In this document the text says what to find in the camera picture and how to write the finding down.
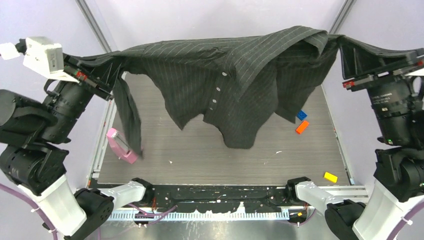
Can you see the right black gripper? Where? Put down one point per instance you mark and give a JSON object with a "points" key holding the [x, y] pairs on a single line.
{"points": [[364, 62]]}

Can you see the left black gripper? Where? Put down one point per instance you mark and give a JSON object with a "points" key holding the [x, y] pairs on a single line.
{"points": [[102, 75]]}

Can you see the black pinstriped shirt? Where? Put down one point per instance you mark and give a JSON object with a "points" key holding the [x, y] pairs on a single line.
{"points": [[236, 83]]}

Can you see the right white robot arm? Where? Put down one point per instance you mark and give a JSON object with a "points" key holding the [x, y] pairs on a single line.
{"points": [[398, 193]]}

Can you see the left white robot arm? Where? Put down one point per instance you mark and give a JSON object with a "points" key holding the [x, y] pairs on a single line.
{"points": [[33, 130]]}

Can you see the blue lego brick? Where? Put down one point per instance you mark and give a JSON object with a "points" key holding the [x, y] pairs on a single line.
{"points": [[301, 115]]}

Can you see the orange lego brick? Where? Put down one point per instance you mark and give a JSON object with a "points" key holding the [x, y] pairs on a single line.
{"points": [[302, 127]]}

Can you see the yellow brick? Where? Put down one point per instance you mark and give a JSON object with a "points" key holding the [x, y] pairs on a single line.
{"points": [[330, 177]]}

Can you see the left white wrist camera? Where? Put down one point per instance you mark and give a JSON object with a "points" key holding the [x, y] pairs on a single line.
{"points": [[41, 55]]}

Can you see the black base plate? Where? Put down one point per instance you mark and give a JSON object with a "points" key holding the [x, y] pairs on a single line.
{"points": [[219, 198]]}

